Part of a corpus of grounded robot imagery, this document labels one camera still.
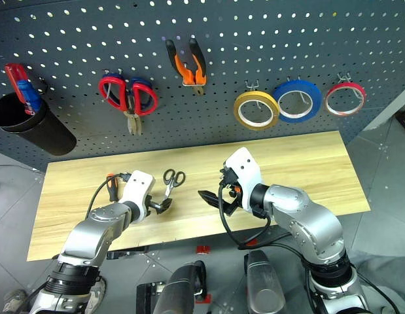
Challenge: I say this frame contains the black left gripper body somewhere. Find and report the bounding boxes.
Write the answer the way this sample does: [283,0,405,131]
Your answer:
[143,194,162,213]

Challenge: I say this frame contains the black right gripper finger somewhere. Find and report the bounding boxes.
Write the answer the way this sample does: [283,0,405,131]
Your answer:
[198,190,220,207]
[219,166,234,188]

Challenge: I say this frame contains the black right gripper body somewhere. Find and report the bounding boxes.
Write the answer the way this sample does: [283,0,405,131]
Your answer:
[217,176,245,217]

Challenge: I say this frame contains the dark grey perforated pegboard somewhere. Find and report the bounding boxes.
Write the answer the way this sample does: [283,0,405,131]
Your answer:
[0,0,405,171]

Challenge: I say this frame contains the yellow tape roll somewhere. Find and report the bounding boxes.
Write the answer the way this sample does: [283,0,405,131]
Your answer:
[233,90,281,131]

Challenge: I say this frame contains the silver pegboard hook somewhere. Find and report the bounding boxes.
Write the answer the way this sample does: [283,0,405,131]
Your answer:
[244,80,265,112]
[285,75,313,111]
[338,73,363,99]

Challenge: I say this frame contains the blue tape roll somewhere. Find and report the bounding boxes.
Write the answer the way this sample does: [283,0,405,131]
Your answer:
[273,79,323,124]

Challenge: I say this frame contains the red tape roll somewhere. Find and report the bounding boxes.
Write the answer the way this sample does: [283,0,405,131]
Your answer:
[325,82,366,118]

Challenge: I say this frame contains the orange and black screwdriver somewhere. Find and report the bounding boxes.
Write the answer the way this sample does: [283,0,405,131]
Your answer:
[106,173,120,202]

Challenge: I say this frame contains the grey rounded robot leg cover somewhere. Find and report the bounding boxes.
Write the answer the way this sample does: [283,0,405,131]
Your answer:
[151,260,207,314]
[243,250,287,314]

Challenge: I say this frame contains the grey worn shoe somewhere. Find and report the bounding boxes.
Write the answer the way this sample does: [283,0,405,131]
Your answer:
[85,277,107,314]
[2,288,28,313]

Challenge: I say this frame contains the orange and black pliers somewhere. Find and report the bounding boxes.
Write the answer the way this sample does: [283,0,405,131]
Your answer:
[165,38,208,96]

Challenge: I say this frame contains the black cylindrical holder cup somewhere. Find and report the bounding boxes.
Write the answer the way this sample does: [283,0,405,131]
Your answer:
[0,92,78,156]

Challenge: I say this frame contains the grey trouser leg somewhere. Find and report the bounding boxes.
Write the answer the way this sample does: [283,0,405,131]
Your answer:
[348,250,405,314]

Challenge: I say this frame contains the red utility knife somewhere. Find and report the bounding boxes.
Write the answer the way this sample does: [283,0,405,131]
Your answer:
[5,63,35,114]

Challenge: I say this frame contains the small grey handled scissors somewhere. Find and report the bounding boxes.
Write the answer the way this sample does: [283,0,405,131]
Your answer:
[162,168,186,200]

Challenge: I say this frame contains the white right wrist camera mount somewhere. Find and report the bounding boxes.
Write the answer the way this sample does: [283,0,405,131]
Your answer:
[223,147,264,212]

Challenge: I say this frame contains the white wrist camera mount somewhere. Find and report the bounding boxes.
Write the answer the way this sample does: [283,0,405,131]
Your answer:
[118,169,156,225]
[223,147,264,212]

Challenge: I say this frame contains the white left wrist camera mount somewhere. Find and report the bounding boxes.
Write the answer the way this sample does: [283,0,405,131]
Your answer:
[118,169,156,225]

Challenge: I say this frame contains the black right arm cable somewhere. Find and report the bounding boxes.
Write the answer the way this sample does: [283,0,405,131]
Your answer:
[217,183,290,251]

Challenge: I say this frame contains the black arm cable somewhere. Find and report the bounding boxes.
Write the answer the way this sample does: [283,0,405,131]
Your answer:
[86,172,133,220]
[217,183,290,251]

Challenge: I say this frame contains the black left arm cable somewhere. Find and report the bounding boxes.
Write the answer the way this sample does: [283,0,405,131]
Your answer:
[86,172,133,220]

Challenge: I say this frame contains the red and blue handled scissors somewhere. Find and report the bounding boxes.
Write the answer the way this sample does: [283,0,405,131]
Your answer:
[97,73,159,136]

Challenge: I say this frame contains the blue handled tool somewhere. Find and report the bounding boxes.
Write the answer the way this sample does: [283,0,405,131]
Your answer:
[16,79,43,116]

